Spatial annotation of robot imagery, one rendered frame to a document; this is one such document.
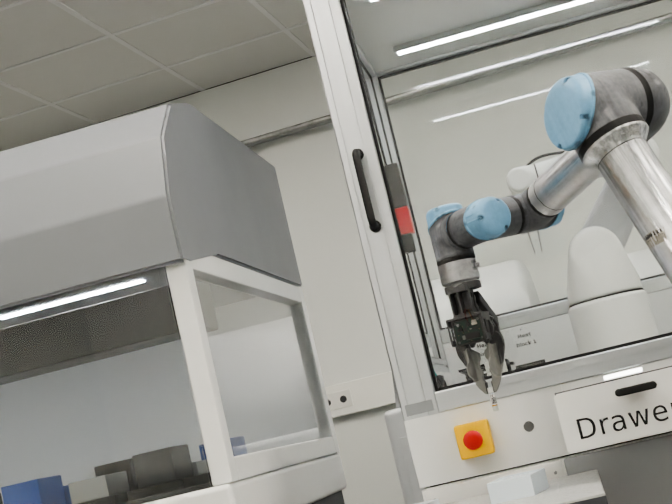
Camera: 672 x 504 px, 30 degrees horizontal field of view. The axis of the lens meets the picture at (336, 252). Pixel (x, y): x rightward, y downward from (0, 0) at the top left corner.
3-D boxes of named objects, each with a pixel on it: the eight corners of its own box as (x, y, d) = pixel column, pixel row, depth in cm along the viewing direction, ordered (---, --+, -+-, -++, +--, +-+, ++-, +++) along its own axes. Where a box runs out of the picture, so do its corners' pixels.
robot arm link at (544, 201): (680, 46, 207) (530, 190, 247) (632, 53, 202) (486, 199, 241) (713, 105, 204) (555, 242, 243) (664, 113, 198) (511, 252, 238)
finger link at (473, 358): (466, 398, 235) (456, 349, 236) (474, 396, 241) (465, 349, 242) (482, 395, 234) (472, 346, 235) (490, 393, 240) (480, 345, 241)
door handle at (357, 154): (379, 227, 268) (358, 143, 271) (367, 231, 268) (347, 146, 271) (382, 230, 273) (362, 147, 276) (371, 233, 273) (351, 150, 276)
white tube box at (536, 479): (535, 495, 227) (530, 474, 228) (491, 504, 230) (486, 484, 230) (549, 487, 238) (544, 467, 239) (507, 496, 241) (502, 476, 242)
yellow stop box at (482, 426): (494, 453, 258) (486, 418, 259) (460, 460, 259) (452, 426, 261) (496, 451, 263) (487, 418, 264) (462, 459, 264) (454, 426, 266)
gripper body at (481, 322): (451, 351, 235) (435, 288, 237) (463, 350, 243) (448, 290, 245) (489, 341, 232) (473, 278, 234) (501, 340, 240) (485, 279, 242)
